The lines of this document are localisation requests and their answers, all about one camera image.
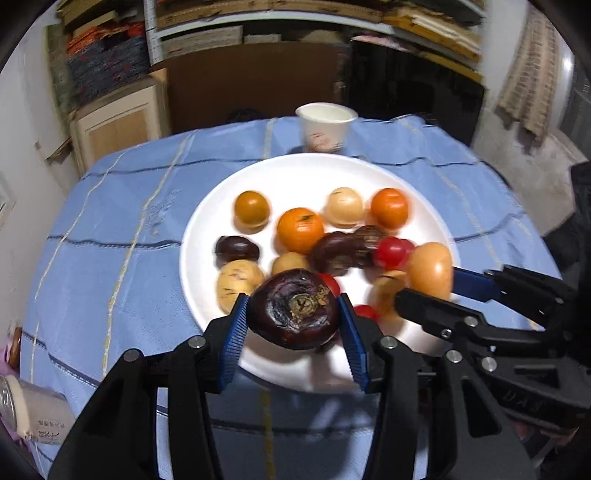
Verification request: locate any orange persimmon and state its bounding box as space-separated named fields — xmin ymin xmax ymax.
xmin=407 ymin=242 xmax=453 ymax=301

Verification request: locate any streaked yellow pepino melon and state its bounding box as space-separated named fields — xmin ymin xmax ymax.
xmin=370 ymin=270 xmax=408 ymax=319

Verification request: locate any red cherry tomato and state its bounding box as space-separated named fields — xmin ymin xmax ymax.
xmin=318 ymin=273 xmax=342 ymax=297
xmin=353 ymin=304 xmax=380 ymax=322
xmin=374 ymin=236 xmax=416 ymax=271

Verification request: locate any large dark purple mangosteen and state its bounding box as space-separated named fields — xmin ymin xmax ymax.
xmin=246 ymin=269 xmax=339 ymax=351

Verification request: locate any small tan round fruit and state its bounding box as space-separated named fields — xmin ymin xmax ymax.
xmin=271 ymin=252 xmax=311 ymax=275

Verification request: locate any large orange-yellow tomato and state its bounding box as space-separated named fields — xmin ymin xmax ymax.
xmin=233 ymin=190 xmax=270 ymax=230

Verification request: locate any dark purple fruit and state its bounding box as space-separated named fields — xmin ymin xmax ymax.
xmin=214 ymin=236 xmax=260 ymax=267

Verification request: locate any red cherry tomato on plate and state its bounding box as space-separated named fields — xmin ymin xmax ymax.
xmin=374 ymin=236 xmax=416 ymax=271

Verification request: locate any white drink can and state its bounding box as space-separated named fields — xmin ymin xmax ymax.
xmin=1 ymin=375 xmax=74 ymax=445

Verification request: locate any pale yellow small fruit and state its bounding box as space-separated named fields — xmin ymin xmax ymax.
xmin=325 ymin=187 xmax=365 ymax=227

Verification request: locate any blue checked tablecloth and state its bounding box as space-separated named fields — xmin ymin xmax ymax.
xmin=20 ymin=116 xmax=559 ymax=479

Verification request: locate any orange tangerine with stem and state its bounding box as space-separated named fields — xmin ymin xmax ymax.
xmin=276 ymin=207 xmax=325 ymax=255

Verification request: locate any white oval plate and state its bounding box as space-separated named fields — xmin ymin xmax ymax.
xmin=179 ymin=153 xmax=461 ymax=393

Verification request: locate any hanging striped cloth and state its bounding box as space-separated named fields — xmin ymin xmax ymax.
xmin=497 ymin=8 xmax=561 ymax=143

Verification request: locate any white paper cup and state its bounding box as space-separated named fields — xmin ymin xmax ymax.
xmin=295 ymin=102 xmax=359 ymax=153

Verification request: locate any black chair back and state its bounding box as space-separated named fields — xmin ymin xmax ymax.
xmin=345 ymin=40 xmax=485 ymax=146

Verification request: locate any metal storage shelf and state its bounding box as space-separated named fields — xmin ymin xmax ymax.
xmin=142 ymin=0 xmax=488 ymax=84

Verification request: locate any dark wooden chair back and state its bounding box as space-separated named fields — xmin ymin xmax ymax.
xmin=151 ymin=42 xmax=348 ymax=133

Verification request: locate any framed picture board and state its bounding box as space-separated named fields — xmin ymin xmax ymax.
xmin=69 ymin=70 xmax=171 ymax=174

